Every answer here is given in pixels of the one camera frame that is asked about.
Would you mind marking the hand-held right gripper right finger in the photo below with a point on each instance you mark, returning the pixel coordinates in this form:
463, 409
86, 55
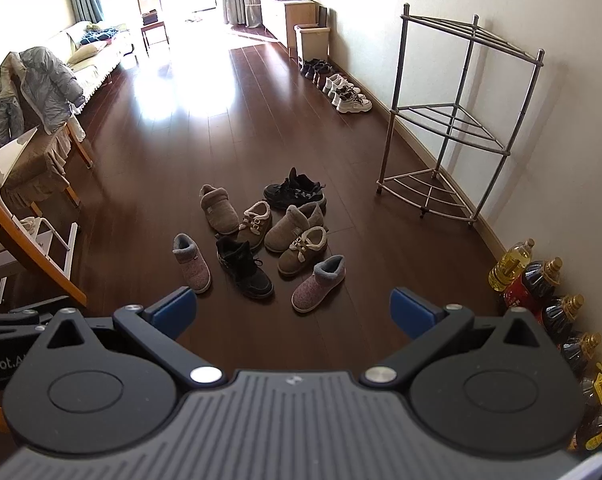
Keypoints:
413, 312

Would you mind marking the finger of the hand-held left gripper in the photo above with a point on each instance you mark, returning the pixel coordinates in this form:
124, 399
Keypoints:
11, 324

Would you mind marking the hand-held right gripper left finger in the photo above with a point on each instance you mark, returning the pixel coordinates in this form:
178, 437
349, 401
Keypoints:
173, 310

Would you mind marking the pink slipper grey fur trim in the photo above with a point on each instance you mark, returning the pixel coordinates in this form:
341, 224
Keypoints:
193, 267
316, 287

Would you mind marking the black high-top sneaker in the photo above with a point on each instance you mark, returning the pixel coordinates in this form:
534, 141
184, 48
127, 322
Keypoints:
246, 270
293, 191

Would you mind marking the taupe plush slipper boot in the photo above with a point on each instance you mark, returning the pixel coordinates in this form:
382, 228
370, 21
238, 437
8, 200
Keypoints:
291, 227
218, 212

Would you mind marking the brown shoe cream fleece trim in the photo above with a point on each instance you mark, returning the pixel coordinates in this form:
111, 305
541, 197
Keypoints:
298, 255
255, 220

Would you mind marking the white metal step stool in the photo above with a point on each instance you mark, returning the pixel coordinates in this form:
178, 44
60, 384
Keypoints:
56, 245

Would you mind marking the dark oil bottle red label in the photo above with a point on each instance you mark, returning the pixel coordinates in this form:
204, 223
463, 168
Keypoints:
531, 285
561, 317
578, 352

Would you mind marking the wooden chair brown cover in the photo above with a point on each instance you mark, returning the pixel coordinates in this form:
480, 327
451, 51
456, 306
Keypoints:
36, 165

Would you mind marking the white-top wooden table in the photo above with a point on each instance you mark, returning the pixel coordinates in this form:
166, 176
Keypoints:
11, 160

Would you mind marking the dark oil bottle yellow label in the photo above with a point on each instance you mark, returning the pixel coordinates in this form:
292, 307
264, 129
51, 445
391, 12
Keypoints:
598, 432
593, 390

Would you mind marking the metal corner rack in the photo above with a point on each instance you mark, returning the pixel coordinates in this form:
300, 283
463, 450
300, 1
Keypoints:
392, 110

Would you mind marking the row of sneakers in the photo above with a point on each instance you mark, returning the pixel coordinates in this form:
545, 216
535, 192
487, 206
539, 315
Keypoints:
341, 90

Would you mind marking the grey puffer jacket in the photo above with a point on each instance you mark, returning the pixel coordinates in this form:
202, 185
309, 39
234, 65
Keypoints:
46, 90

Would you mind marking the sofa with cream cover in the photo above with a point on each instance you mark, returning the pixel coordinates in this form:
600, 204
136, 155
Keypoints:
98, 65

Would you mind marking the beige cushion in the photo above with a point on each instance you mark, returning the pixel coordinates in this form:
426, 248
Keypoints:
86, 53

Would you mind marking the pile of dark clothes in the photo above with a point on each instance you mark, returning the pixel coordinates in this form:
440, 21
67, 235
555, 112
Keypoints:
98, 35

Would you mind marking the beige trash bin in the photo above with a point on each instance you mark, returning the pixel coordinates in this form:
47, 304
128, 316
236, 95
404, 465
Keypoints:
311, 42

